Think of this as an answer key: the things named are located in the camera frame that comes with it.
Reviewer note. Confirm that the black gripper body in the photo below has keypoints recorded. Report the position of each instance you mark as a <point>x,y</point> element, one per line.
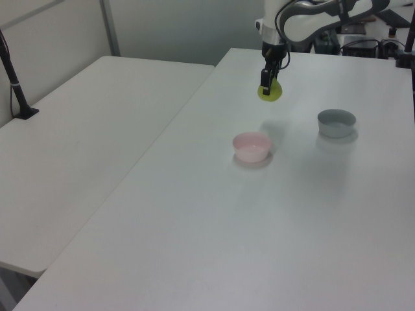
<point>274,55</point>

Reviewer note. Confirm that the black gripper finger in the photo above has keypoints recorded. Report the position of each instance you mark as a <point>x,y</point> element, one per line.
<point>275,71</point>
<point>266,79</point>

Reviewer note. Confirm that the green pear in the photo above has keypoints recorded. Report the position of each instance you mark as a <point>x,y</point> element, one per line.
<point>275,94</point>

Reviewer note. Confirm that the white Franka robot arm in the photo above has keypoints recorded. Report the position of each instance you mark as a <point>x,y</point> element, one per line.
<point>301,22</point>

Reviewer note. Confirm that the pink plastic bowl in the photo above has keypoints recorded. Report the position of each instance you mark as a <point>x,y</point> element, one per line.
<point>251,155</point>

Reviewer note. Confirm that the grey plastic bowl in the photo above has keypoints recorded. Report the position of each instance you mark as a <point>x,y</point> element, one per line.
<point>334,131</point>

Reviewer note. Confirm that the dark flat device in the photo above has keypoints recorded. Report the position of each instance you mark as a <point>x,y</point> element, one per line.
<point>353,29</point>

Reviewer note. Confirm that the black electronics box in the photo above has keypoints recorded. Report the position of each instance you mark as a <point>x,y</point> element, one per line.
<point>360,48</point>

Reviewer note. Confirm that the black device with lens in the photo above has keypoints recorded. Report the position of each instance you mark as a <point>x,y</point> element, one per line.
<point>389,45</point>

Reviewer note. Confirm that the black monitor panel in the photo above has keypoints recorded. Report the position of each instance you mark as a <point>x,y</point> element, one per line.
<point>394,17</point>

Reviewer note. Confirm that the white side table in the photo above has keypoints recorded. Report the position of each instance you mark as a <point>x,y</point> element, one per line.
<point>81,145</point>

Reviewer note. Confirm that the black camera stand pole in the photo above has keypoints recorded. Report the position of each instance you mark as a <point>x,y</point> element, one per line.
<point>409,39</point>
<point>14,84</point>

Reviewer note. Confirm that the grey metal partition post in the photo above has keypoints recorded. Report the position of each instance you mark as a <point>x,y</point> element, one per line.
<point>110,29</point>

